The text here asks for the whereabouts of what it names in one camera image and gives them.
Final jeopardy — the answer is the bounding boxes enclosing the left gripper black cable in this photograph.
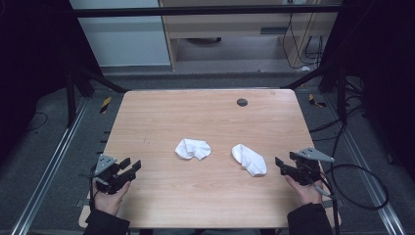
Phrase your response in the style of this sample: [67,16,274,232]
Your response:
[78,165,100,212]

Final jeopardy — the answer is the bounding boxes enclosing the person's right hand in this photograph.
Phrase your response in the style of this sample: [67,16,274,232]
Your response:
[284,174,325,208]

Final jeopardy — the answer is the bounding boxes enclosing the thin black floor cable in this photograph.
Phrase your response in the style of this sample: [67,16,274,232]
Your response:
[24,111,49,133]

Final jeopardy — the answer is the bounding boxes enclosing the long white sock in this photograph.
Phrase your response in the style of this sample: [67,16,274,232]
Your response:
[230,143,268,178]

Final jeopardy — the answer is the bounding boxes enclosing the black curtain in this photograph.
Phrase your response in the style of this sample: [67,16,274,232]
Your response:
[0,0,102,165]
[321,0,415,180]

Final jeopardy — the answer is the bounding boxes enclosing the yellow black striped tape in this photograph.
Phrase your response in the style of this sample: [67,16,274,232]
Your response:
[99,96,113,115]
[307,93,328,109]

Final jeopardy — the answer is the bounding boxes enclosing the black looped cable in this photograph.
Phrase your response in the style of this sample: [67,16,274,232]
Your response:
[312,163,391,235]

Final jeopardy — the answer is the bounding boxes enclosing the aluminium floor rail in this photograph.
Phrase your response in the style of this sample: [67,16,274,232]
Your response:
[10,97,90,235]
[325,93,408,235]

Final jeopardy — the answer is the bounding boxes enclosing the black metal stand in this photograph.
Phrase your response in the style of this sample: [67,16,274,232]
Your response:
[66,63,129,128]
[281,60,347,125]

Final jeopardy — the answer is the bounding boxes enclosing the person's left hand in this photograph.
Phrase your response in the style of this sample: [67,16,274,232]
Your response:
[91,178,132,217]

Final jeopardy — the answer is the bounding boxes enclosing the hanging black cables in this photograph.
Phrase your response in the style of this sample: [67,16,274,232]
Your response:
[281,12,325,71]

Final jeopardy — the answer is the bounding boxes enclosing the wooden background desk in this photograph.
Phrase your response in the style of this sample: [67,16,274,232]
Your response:
[159,0,339,71]

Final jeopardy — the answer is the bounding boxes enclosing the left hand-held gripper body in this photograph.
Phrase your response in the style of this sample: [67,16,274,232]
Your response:
[93,154,137,196]

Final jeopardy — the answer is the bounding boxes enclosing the white cabinet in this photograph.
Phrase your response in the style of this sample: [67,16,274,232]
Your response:
[69,0,172,69]

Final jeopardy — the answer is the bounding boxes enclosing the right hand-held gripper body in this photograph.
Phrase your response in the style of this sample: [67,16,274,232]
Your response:
[287,147,336,187]

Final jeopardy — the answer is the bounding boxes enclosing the black horizontal frame bar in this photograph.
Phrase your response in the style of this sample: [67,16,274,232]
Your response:
[72,4,343,19]

